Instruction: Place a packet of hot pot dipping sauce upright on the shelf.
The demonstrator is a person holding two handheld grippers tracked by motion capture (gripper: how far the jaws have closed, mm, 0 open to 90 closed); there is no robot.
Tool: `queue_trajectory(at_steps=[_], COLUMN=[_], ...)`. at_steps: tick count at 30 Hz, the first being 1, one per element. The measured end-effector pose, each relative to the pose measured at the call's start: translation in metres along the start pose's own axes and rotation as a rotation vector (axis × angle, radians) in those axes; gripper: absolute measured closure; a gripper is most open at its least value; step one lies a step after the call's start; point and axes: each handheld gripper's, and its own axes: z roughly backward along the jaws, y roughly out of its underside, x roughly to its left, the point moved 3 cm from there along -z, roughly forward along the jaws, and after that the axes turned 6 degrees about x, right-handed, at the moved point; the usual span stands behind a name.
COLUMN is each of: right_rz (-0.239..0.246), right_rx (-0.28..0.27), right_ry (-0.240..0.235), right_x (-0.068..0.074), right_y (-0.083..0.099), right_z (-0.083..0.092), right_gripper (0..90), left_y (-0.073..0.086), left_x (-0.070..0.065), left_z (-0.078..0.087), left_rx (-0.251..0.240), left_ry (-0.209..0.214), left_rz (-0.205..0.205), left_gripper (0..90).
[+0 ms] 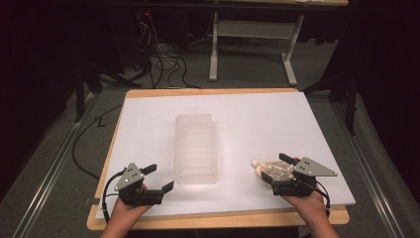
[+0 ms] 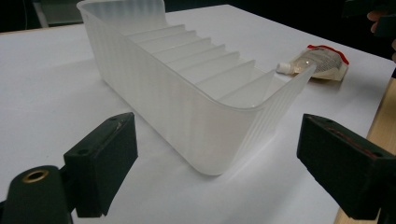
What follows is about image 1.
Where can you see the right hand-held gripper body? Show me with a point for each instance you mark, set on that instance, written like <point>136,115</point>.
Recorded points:
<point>310,168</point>

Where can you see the grey tape strip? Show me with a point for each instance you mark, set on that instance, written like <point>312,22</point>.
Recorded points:
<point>91,201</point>

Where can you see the person's right hand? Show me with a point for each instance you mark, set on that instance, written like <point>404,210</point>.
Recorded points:
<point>308,205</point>

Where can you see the silver foil pouch white cap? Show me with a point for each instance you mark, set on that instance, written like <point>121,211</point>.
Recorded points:
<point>279,171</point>

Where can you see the white metal desk frame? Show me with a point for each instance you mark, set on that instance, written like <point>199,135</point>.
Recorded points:
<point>254,29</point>

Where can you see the wooden table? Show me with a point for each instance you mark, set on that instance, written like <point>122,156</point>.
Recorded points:
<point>231,222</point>

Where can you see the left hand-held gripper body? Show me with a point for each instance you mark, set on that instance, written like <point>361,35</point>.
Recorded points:
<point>130,177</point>

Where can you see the black metal stand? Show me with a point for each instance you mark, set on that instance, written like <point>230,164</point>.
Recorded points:
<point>350,105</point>
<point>79,95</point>

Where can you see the metal floor rail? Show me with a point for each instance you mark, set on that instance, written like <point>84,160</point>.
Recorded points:
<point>366,165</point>
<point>49,178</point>

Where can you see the white board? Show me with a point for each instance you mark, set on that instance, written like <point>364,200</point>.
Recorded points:
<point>251,125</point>

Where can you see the person's left hand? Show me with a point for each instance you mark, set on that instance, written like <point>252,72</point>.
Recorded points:
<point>128,211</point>

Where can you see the translucent plastic container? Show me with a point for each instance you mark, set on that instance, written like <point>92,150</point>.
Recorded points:
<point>194,148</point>

